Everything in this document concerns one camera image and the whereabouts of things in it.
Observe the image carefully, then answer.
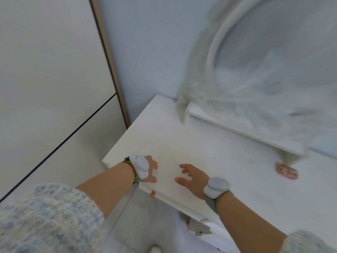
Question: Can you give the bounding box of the white wardrobe with wooden edge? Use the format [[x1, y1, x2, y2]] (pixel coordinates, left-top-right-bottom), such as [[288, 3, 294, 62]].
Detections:
[[0, 0, 131, 203]]

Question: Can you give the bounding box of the person's right forearm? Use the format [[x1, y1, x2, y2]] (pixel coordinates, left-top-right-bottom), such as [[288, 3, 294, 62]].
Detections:
[[215, 193, 287, 253]]

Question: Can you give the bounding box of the clear plastic wrap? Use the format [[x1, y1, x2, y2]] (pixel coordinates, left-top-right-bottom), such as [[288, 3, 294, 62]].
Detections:
[[176, 0, 337, 156]]

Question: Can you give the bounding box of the white wrist tracker with band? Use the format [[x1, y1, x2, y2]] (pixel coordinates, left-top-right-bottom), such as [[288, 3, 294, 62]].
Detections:
[[203, 177, 234, 214], [122, 154, 150, 185]]

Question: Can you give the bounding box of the white angular bracket piece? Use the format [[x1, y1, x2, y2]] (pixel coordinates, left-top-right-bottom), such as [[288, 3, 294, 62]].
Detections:
[[187, 219, 212, 237]]

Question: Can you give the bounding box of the fuzzy blue white sweater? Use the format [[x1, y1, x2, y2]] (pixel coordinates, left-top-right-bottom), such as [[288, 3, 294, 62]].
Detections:
[[0, 183, 337, 253]]

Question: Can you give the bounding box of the round mirror with white frame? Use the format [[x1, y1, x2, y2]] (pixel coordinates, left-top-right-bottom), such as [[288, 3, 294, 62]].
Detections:
[[205, 0, 337, 103]]

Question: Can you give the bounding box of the person's left forearm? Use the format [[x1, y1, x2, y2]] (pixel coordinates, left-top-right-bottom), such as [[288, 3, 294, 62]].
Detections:
[[75, 163, 135, 219]]

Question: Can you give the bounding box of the white desktop shelf riser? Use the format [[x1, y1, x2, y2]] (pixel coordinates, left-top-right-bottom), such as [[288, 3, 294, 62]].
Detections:
[[182, 101, 308, 165]]

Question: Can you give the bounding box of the small pink object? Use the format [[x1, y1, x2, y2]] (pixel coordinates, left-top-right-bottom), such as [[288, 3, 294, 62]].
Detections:
[[275, 161, 299, 180]]

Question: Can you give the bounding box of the white dresser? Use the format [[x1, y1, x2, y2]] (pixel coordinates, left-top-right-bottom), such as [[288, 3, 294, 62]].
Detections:
[[102, 94, 337, 253]]

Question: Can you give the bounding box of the person's right hand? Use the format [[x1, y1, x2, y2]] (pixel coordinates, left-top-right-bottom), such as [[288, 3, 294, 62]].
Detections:
[[175, 164, 211, 200]]

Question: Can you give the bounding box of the person's left hand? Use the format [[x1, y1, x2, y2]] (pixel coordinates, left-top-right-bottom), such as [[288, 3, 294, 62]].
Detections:
[[140, 155, 158, 184]]

